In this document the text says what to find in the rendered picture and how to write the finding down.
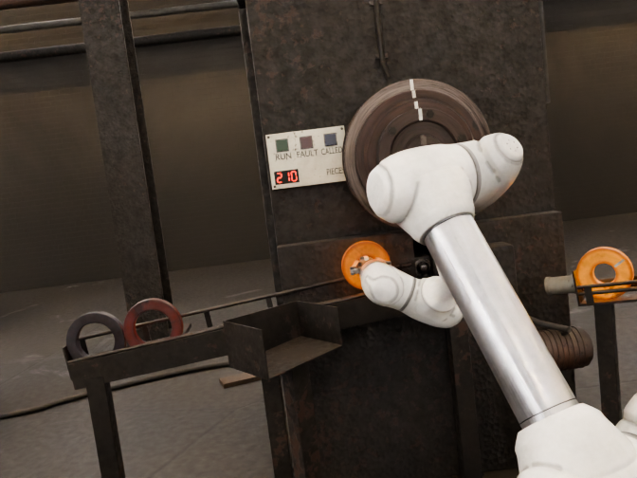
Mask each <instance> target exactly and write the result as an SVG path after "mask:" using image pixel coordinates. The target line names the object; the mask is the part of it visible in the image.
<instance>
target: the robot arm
mask: <svg viewBox="0 0 637 478"><path fill-rule="evenodd" d="M522 162H523V150H522V147H521V145H520V143H519V142H518V141H517V140H516V139H515V138H514V137H512V136H510V135H507V134H504V133H496V134H492V135H488V136H485V137H483V138H482V139H481V140H480V141H477V140H472V141H467V142H461V143H454V144H433V145H427V146H421V147H416V148H411V149H408V150H404V151H401V152H398V153H396V154H393V155H391V156H389V157H387V158H385V159H384V160H382V161H381V162H380V163H379V165H377V166H376V167H375V168H374V169H373V170H372V171H371V172H370V174H369V177H368V181H367V196H368V200H369V203H370V206H371V207H372V209H373V211H374V212H375V214H376V215H377V216H379V217H380V218H382V219H384V220H386V221H388V222H390V223H396V224H397V225H398V226H399V227H401V228H402V229H403V230H404V231H405V232H407V233H408V234H409V235H410V236H411V237H412V238H413V239H414V240H415V241H417V242H418V243H420V244H422V245H424V246H427V248H428V250H429V252H430V254H431V256H432V258H433V260H434V262H435V265H436V266H437V269H438V272H439V276H440V277H439V276H433V277H429V278H423V279H422V280H420V279H417V278H414V277H412V276H410V275H409V274H407V273H405V272H403V271H401V270H399V269H397V268H395V267H392V266H391V262H390V261H385V260H383V259H380V258H377V257H375V258H374V259H373V258H371V257H370V258H369V257H368V256H363V257H360V259H359V260H356V261H355V262H354V264H353V265H352V266H351V267H350V270H351V275H355V274H357V273H358V274H359V275H360V280H361V286H362V289H363V291H364V293H365V295H366V296H367V297H368V298H369V299H370V300H371V301H372V302H373V303H376V304H379V305H382V306H387V307H390V308H393V309H396V310H398V311H401V312H403V313H405V314H406V315H408V316H409V317H411V318H413V319H415V320H417V321H419V322H423V323H426V324H428V325H431V326H435V327H440V328H450V327H453V326H454V325H456V324H458V323H459V322H460V321H461V319H462V318H463V316H464V319H465V321H466V323H467V325H468V327H469V329H470V331H471V332H472V334H473V336H474V338H475V340H476V342H477V343H478V345H479V347H480V349H481V351H482V353H483V355H484V357H485V359H486V361H487V363H488V365H489V367H490V369H491V371H492V373H493V374H494V376H495V378H496V380H497V382H498V383H499V385H500V388H501V390H502V392H503V394H504V395H505V397H506V399H507V401H508V403H509V405H510V407H511V409H512V411H513V413H514V415H515V416H516V418H517V420H518V422H519V424H520V426H521V428H522V431H520V432H518V436H517V441H516V446H515V452H516V455H517V458H518V464H519V476H518V477H517V478H637V394H635V395H634V396H633V398H632V399H631V400H630V401H629V403H628V404H627V406H626V407H625V409H624V419H622V420H620V421H619V422H618V423H617V425H616V426H614V425H613V424H612V423H611V422H610V421H608V420H607V418H606V417H604V415H603V414H602V413H601V412H600V411H599V410H597V409H595V408H594V407H591V406H589V405H587V404H584V403H580V404H579V403H578V401H577V400H576V398H575V396H574V394H573V392H572V390H571V388H570V387H569V385H568V383H567V381H566V380H565V378H564V376H563V375H562V374H561V372H560V370H559V368H558V367H557V365H556V363H555V361H554V359H553V357H552V355H551V354H550V352H549V350H548V348H547V347H546V345H545V343H544V341H543V340H542V338H541V336H540V335H539V333H538V332H537V329H536V328H535V326H534V324H533V322H532V321H531V319H530V317H529V315H528V314H527V312H526V310H525V308H524V307H523V305H522V303H521V301H520V299H519V297H518V295H517V293H516V292H515V290H514V288H513V287H512V286H511V284H510V282H509V280H508V279H507V277H506V275H505V273H504V272H503V270H502V268H501V266H500V264H499V262H498V260H497V259H496V257H495V255H494V253H493V252H492V250H491V248H490V247H489V246H488V244H487V242H486V240H485V239H484V237H483V235H482V233H481V231H480V229H479V227H478V226H477V224H476V222H475V220H474V216H475V215H476V214H478V213H479V212H481V211H482V210H484V209H485V208H487V207H488V206H490V205H491V204H493V203H494V202H495V201H496V200H497V199H498V198H500V197H501V196H502V195H503V194H504V193H505V192H506V191H507V190H508V188H509V187H510V186H511V185H512V184H513V183H514V181H515V180H516V178H517V176H518V174H519V171H520V168H521V166H522Z"/></svg>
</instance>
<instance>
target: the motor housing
mask: <svg viewBox="0 0 637 478"><path fill-rule="evenodd" d="M571 328H572V332H571V333H569V334H568V335H567V336H562V335H561V334H560V332H561V331H557V330H554V329H547V330H541V331H537V332H538V333H539V335H540V336H541V338H542V340H543V341H544V343H545V345H546V347H547V348H548V350H549V352H550V354H551V355H552V357H553V359H554V361H555V363H556V365H557V367H558V368H559V370H560V371H563V370H569V369H570V370H572V369H578V368H584V367H585V366H588V365H589V364H590V363H591V361H592V358H593V345H592V339H591V337H590V335H589V334H588V332H587V331H586V330H584V329H583V328H582V327H580V326H577V327H576V326H571Z"/></svg>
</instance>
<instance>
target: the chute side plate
mask: <svg viewBox="0 0 637 478"><path fill-rule="evenodd" d="M330 306H336V307H338V310H339V317H340V326H341V329H344V328H349V327H353V326H357V325H361V324H365V323H370V322H377V321H382V320H385V319H390V318H394V317H398V316H403V315H406V314H405V313H403V312H401V311H398V310H396V309H393V308H390V307H387V306H382V305H379V304H376V303H373V302H372V301H371V300H370V299H369V298H368V297H363V298H359V299H354V300H350V301H346V302H342V303H334V304H330ZM227 355H228V350H227V344H226V337H225V330H224V329H221V330H217V331H213V332H208V333H205V334H200V335H196V336H192V337H187V338H184V339H179V340H172V341H167V342H163V343H159V344H155V345H151V346H146V347H142V348H137V349H134V350H130V351H125V352H121V353H116V354H113V355H109V356H104V357H100V358H92V359H89V360H84V361H80V362H75V363H71V364H68V368H69V371H70V375H71V378H72V381H73V385H74V389H75V390H79V389H82V388H86V385H85V378H89V377H103V378H104V383H108V382H112V381H116V380H121V379H125V378H129V377H136V376H141V375H145V374H149V373H153V372H157V371H162V370H166V369H170V368H174V367H178V366H183V365H187V364H191V363H195V362H199V361H203V360H208V359H216V358H220V357H223V356H227Z"/></svg>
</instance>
